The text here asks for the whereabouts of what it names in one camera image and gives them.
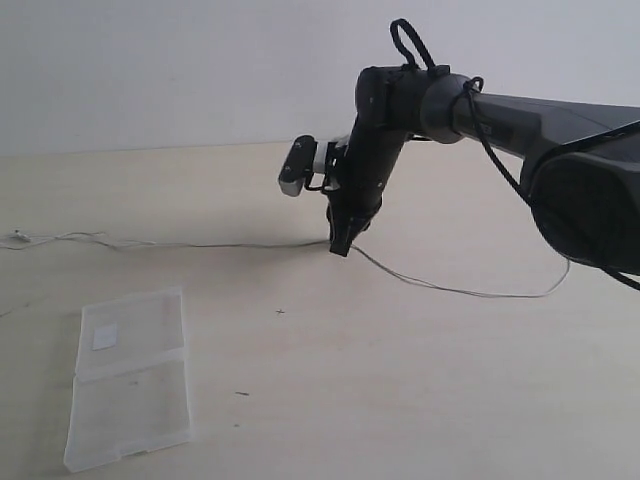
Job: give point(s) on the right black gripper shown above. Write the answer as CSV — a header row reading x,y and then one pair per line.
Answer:
x,y
388,103

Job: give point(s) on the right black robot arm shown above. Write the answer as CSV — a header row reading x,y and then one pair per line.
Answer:
x,y
580,162

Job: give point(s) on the white sticker label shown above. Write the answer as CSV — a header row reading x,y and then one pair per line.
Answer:
x,y
105,337

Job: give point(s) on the clear plastic storage case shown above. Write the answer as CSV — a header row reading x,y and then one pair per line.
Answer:
x,y
132,398

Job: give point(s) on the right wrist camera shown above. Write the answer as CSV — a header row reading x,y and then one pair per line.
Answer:
x,y
312,165

